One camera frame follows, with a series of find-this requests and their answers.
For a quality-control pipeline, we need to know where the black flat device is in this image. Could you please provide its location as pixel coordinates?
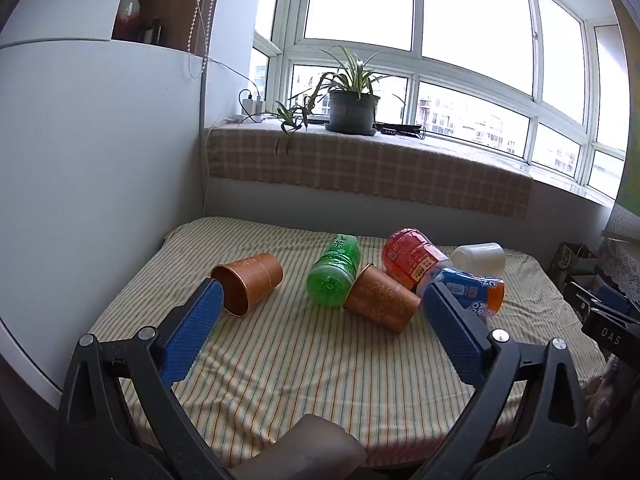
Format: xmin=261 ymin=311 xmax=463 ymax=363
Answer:
xmin=374 ymin=121 xmax=427 ymax=139

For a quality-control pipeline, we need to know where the copper patterned cup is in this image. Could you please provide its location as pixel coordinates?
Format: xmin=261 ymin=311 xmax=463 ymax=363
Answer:
xmin=210 ymin=253 xmax=284 ymax=317
xmin=343 ymin=263 xmax=422 ymax=334

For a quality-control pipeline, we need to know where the white bead cord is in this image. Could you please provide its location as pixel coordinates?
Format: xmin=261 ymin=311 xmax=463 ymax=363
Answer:
xmin=187 ymin=0 xmax=224 ymax=56

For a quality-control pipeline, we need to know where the white cable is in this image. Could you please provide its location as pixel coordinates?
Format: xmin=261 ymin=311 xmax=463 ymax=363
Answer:
xmin=180 ymin=0 xmax=253 ymax=213

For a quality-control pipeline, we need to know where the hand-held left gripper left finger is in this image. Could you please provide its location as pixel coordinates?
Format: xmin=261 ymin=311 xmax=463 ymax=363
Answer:
xmin=55 ymin=278 xmax=236 ymax=480

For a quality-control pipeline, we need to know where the wooden wall shelf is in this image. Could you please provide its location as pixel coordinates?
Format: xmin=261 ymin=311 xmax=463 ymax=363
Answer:
xmin=111 ymin=0 xmax=224 ymax=57

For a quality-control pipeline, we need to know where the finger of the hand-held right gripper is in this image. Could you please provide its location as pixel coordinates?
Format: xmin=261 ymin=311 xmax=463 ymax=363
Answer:
xmin=564 ymin=282 xmax=640 ymax=322

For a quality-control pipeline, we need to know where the red and white vase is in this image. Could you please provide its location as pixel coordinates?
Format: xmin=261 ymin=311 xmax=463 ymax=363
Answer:
xmin=113 ymin=0 xmax=142 ymax=41

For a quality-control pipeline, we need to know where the white lace cloth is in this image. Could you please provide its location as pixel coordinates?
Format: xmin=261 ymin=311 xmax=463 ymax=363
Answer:
xmin=599 ymin=204 xmax=640 ymax=286

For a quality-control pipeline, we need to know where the small green plant offshoot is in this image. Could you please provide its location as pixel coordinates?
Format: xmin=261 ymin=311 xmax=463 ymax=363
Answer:
xmin=259 ymin=100 xmax=312 ymax=136

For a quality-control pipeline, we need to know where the green plastic bottle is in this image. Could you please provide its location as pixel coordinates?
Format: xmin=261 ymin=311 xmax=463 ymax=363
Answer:
xmin=306 ymin=234 xmax=362 ymax=308

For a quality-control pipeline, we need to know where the spider plant in grey pot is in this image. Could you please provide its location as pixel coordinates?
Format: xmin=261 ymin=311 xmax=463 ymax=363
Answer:
xmin=287 ymin=44 xmax=407 ymax=134

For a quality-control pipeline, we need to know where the cardboard box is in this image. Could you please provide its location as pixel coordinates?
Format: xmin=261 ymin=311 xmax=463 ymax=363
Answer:
xmin=549 ymin=242 xmax=599 ymax=287

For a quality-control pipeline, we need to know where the white rounded cabinet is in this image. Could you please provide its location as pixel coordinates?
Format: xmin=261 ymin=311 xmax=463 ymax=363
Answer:
xmin=0 ymin=0 xmax=209 ymax=410

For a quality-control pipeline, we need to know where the red plastic bottle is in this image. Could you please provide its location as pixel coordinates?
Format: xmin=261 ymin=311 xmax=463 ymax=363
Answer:
xmin=381 ymin=227 xmax=452 ymax=291

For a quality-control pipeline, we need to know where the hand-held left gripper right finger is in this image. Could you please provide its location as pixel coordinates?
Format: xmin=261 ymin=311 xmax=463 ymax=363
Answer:
xmin=410 ymin=281 xmax=592 ymax=480

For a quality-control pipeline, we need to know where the white window frame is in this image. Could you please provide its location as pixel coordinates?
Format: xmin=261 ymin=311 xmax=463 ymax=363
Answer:
xmin=250 ymin=0 xmax=632 ymax=202

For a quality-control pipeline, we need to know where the striped bed sheet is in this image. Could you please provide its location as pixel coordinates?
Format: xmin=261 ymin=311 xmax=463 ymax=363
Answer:
xmin=87 ymin=216 xmax=608 ymax=467

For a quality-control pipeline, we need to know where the checked windowsill cloth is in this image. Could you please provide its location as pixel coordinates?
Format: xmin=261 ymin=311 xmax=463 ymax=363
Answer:
xmin=205 ymin=119 xmax=534 ymax=220

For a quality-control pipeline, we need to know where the white plastic cup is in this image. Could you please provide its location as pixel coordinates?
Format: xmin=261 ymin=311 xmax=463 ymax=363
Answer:
xmin=450 ymin=242 xmax=506 ymax=278

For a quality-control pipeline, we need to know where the blue and orange bottle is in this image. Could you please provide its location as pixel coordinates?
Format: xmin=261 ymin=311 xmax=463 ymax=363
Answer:
xmin=416 ymin=267 xmax=506 ymax=321

